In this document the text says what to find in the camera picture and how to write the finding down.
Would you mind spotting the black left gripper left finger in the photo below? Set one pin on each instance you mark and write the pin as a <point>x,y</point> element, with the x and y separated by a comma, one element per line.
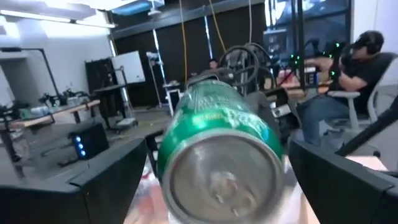
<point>77,199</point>

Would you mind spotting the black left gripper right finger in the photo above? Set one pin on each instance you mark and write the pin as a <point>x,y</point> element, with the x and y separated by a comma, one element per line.
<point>348,193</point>

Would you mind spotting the clear plastic bin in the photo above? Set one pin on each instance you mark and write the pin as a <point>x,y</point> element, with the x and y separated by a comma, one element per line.
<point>144,202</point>

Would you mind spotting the green Sprite can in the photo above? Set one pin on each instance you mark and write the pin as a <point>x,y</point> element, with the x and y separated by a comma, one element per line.
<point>217,124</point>

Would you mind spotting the black box with blue lights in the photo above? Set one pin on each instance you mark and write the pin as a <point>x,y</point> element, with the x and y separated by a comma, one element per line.
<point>93,140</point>

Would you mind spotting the wooden workbench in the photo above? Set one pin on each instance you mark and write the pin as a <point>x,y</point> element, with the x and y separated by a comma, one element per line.
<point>62,109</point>

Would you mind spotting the white office chair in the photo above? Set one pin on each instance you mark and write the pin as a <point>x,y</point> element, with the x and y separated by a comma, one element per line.
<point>385,90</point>

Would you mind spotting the person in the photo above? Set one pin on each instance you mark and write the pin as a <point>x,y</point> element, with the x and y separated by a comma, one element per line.
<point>213,64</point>
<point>367,74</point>

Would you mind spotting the black cabinet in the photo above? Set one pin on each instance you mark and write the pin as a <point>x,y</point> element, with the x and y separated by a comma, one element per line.
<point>99,77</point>

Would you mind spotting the black boom stand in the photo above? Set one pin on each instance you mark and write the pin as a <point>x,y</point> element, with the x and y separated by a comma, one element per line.
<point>46,63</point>

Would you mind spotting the whiteboard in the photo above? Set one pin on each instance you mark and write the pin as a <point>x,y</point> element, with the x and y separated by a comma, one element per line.
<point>129,67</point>

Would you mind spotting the long ceiling light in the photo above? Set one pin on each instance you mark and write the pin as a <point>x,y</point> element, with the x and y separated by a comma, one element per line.
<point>56,19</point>

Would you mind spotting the black aluminium table frame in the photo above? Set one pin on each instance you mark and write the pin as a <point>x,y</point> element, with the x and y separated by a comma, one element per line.
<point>367,133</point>

